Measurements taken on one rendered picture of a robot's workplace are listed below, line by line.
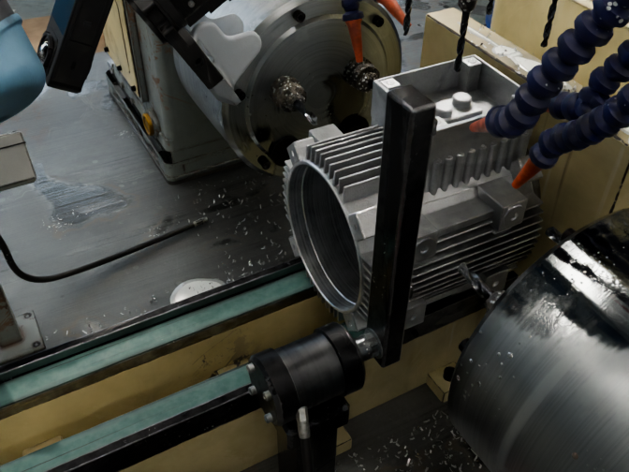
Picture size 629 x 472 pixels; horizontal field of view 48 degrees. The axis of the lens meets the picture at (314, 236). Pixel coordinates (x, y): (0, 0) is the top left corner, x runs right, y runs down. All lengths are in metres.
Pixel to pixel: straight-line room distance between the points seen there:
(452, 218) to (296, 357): 0.20
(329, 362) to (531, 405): 0.16
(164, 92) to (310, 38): 0.30
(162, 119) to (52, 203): 0.21
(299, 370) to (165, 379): 0.26
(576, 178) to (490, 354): 0.25
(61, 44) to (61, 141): 0.75
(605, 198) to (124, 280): 0.61
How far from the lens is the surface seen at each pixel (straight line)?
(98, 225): 1.08
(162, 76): 1.03
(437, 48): 0.82
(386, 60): 0.90
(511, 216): 0.67
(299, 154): 0.68
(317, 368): 0.55
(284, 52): 0.81
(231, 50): 0.58
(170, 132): 1.08
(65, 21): 0.54
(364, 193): 0.63
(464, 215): 0.66
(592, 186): 0.69
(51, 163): 1.23
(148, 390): 0.78
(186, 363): 0.77
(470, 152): 0.66
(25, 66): 0.44
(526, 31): 0.89
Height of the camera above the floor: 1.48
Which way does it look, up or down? 42 degrees down
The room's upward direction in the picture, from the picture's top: 1 degrees clockwise
